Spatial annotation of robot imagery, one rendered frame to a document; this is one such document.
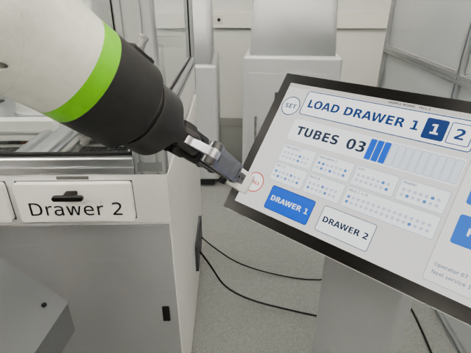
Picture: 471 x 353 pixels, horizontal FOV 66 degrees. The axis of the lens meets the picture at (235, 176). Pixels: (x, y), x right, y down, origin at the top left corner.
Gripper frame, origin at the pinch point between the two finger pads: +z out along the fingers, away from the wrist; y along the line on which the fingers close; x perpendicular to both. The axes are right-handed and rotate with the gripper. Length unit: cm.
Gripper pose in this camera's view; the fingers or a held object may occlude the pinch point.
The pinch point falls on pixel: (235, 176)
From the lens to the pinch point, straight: 52.1
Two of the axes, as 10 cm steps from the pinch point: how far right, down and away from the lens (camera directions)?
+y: -7.3, -3.3, 6.0
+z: 5.0, 3.4, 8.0
